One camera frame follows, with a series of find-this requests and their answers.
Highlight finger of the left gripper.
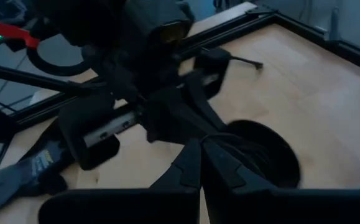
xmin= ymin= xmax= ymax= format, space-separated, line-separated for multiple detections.
xmin=184 ymin=46 xmax=231 ymax=138
xmin=57 ymin=94 xmax=121 ymax=171

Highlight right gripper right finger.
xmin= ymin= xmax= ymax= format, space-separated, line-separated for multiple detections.
xmin=201 ymin=138 xmax=360 ymax=224

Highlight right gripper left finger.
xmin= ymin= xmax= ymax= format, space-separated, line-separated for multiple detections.
xmin=37 ymin=139 xmax=202 ymax=224

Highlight black grey work glove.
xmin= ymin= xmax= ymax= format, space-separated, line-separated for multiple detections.
xmin=0 ymin=136 xmax=75 ymax=218

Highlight black frame eyeglasses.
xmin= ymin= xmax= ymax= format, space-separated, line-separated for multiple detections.
xmin=229 ymin=55 xmax=264 ymax=71

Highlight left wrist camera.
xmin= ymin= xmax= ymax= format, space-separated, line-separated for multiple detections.
xmin=117 ymin=0 xmax=196 ymax=47

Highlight red strap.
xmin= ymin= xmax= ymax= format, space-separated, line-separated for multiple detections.
xmin=0 ymin=17 xmax=41 ymax=50

